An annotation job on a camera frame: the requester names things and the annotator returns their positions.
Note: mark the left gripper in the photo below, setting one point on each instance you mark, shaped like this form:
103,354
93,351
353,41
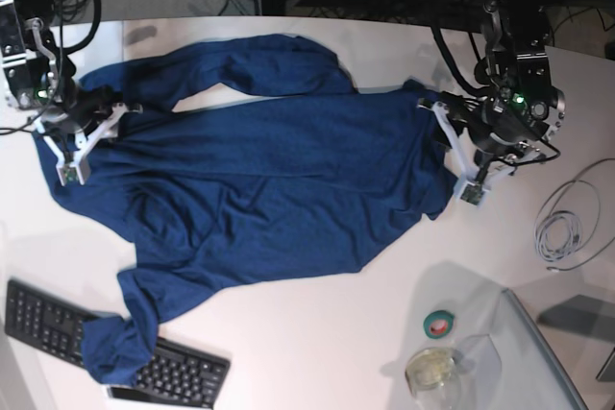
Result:
499,130

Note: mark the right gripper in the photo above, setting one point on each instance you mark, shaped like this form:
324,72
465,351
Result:
84,112

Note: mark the dark blue t-shirt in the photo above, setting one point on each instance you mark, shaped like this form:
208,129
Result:
252,160

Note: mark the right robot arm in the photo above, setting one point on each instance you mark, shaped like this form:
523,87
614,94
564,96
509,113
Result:
39,73

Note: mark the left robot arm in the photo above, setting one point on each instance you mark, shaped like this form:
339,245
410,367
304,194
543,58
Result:
515,66

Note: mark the green tape roll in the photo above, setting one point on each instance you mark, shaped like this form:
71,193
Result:
438,324

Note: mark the clear tape dispenser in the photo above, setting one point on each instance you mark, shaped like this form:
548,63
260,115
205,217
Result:
432,379

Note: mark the black computer keyboard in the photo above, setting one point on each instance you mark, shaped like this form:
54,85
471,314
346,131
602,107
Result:
176,375

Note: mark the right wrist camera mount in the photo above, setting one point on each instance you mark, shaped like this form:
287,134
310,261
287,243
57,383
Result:
71,144

